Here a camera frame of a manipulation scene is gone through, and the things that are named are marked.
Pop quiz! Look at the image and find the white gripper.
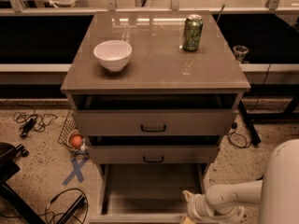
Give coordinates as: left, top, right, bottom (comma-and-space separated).
179, 190, 207, 224

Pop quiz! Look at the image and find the grey drawer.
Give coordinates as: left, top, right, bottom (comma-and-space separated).
88, 164, 205, 224
72, 110, 236, 136
89, 146, 218, 164

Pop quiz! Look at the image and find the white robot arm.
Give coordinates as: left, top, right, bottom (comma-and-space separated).
180, 139, 299, 224

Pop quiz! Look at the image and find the grey drawer cabinet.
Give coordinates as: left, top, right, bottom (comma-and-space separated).
60, 10, 252, 224

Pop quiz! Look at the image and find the black table leg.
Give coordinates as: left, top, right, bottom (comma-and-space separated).
238, 101, 261, 146

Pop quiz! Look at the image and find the blue tape cross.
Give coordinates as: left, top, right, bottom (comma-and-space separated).
63, 157, 89, 186

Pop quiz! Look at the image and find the orange ball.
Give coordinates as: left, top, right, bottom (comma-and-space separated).
71, 135, 82, 148

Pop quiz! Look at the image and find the clear glass cup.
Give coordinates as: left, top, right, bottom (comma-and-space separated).
233, 45, 249, 63

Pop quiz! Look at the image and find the white ceramic bowl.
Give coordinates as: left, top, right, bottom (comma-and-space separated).
93, 40, 133, 72

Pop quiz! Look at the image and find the black office chair base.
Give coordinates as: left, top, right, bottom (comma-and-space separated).
0, 142, 48, 224

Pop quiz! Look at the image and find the green soda can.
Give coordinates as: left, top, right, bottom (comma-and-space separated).
183, 14, 204, 51

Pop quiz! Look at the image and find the black cable coil right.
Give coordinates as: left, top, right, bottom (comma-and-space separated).
227, 121, 252, 149

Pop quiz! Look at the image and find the black cable on floor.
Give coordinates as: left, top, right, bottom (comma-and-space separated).
44, 188, 90, 224

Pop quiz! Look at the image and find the wire basket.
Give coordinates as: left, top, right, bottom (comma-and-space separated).
58, 111, 87, 155

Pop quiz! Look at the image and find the black power adapter with cable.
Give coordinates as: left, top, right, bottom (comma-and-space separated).
13, 105, 58, 139

